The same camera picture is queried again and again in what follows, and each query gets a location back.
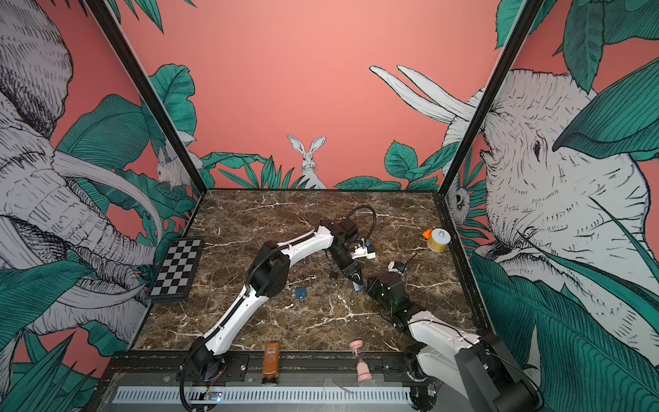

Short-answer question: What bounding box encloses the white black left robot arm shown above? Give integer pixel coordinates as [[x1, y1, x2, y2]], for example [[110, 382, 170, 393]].
[[180, 218, 363, 382]]

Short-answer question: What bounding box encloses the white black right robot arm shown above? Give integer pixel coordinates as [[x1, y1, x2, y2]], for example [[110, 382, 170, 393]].
[[366, 272, 544, 411]]

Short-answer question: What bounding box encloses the pink hourglass timer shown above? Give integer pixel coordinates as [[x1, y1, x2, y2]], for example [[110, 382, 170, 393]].
[[349, 340, 373, 384]]

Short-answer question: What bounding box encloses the orange rectangular device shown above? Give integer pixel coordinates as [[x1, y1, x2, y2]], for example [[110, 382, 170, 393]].
[[262, 342, 280, 386]]

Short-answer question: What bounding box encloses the black white checkerboard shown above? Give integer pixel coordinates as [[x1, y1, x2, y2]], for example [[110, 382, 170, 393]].
[[149, 237, 204, 302]]

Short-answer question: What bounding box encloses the white ventilated strip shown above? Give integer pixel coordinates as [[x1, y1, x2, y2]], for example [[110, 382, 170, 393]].
[[112, 386, 412, 406]]

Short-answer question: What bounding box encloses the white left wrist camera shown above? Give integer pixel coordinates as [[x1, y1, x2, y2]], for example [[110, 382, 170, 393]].
[[351, 240, 376, 259]]

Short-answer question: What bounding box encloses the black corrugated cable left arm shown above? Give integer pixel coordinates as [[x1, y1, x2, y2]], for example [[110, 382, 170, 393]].
[[177, 204, 378, 411]]

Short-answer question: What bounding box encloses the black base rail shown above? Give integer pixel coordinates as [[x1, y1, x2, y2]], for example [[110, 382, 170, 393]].
[[101, 350, 420, 385]]

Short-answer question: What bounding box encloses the black corner frame post right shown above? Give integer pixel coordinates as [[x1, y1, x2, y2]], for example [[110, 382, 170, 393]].
[[439, 0, 543, 197]]

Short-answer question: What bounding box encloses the black corner frame post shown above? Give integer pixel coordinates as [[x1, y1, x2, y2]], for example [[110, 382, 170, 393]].
[[439, 0, 543, 197], [85, 0, 208, 197]]

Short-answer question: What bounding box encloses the black corner frame post left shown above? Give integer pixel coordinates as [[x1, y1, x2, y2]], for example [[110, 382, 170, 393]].
[[85, 0, 208, 197]]

